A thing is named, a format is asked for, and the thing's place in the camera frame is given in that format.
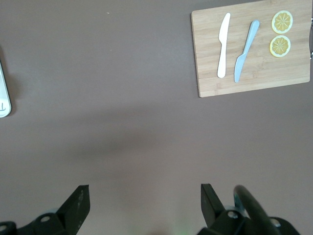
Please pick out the lemon slice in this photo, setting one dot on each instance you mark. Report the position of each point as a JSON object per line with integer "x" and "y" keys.
{"x": 282, "y": 22}
{"x": 280, "y": 46}

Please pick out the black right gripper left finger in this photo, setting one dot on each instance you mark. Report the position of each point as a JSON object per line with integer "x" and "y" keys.
{"x": 73, "y": 208}

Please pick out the white plastic knife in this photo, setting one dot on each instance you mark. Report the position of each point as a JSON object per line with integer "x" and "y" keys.
{"x": 223, "y": 49}

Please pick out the cream bear print tray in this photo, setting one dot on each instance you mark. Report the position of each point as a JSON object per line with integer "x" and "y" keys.
{"x": 3, "y": 98}

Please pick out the grey plastic knife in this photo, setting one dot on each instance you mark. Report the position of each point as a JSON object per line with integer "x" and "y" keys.
{"x": 245, "y": 51}

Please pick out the wooden cutting board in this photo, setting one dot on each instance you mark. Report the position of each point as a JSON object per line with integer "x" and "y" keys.
{"x": 256, "y": 73}

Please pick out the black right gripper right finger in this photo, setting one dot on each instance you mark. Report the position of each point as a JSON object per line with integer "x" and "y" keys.
{"x": 212, "y": 210}

